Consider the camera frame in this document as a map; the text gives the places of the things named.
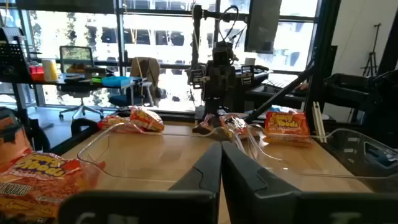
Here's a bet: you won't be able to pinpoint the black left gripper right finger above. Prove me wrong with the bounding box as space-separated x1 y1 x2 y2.
222 141 301 224

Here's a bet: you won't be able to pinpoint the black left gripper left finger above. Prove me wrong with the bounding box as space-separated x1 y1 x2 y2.
169 141 223 200

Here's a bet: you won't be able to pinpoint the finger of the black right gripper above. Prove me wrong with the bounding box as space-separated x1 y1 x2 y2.
221 65 229 94
215 65 222 94

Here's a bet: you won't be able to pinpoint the black Fire Noodle packet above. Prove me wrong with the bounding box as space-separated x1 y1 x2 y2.
192 113 234 136

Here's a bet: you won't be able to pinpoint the ramen packets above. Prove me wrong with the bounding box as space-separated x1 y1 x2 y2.
217 113 261 141

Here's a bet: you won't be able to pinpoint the orange Saucy Noods packet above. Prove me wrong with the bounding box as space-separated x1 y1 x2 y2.
0 151 105 220
97 114 133 134
263 110 313 147
128 105 165 133

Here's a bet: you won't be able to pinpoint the clear plastic bin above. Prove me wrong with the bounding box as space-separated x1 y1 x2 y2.
76 122 249 184
229 123 398 195

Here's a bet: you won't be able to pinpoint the black equipment table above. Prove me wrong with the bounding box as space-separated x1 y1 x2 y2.
234 63 307 110

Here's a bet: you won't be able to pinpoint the beige jacket on chair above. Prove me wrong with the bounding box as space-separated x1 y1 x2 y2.
129 57 161 108

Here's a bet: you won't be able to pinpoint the dark hanging panel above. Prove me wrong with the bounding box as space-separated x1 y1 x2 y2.
244 0 283 54

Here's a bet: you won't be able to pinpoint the blue box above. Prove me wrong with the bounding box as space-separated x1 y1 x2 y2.
101 75 132 88

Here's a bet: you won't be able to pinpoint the white strip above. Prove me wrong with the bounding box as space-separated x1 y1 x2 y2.
316 101 327 144
312 101 322 144

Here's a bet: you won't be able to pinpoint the office chair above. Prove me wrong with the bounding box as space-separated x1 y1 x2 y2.
58 83 105 121

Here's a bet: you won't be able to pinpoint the computer monitor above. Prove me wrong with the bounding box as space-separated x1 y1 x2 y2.
58 45 95 75

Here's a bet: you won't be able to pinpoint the dark office desk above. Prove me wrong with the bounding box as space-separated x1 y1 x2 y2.
0 73 155 94

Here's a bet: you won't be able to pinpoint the black tripod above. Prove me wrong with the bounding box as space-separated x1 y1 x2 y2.
361 22 382 78

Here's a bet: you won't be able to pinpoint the yellow container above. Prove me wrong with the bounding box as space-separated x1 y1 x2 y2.
42 58 59 82

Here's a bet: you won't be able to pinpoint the red box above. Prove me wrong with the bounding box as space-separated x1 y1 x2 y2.
29 65 45 82

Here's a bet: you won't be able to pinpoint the black pegboard rack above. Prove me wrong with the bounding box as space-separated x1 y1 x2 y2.
0 27 31 83

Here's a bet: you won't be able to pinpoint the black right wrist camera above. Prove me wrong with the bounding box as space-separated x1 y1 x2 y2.
212 41 233 62

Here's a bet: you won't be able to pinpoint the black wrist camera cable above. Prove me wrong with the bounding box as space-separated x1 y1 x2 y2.
216 4 240 44

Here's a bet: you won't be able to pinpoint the black aluminium table frame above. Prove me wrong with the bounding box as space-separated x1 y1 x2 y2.
49 0 343 156

